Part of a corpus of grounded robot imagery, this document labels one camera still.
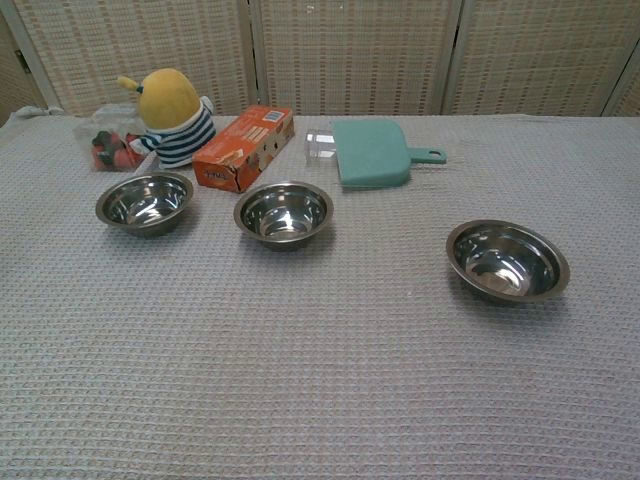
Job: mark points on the green plastic dustpan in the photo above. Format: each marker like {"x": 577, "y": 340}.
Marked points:
{"x": 370, "y": 150}

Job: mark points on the beige woven screen panel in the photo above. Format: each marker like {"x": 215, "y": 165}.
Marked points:
{"x": 355, "y": 50}
{"x": 12, "y": 70}
{"x": 540, "y": 50}
{"x": 130, "y": 50}

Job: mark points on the orange cardboard box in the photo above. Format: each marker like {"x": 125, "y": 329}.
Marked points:
{"x": 240, "y": 145}

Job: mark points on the clear bag of red toys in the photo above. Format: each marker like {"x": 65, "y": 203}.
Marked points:
{"x": 107, "y": 150}

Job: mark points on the grey waffle tablecloth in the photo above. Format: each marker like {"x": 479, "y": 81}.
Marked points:
{"x": 320, "y": 350}

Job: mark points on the stainless steel bowl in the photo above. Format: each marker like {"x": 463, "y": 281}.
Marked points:
{"x": 280, "y": 212}
{"x": 505, "y": 262}
{"x": 150, "y": 200}

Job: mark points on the yellow plush toy striped shirt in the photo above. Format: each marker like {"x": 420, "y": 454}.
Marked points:
{"x": 167, "y": 100}

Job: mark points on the clear plastic jar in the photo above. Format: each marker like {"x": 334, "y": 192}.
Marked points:
{"x": 320, "y": 147}

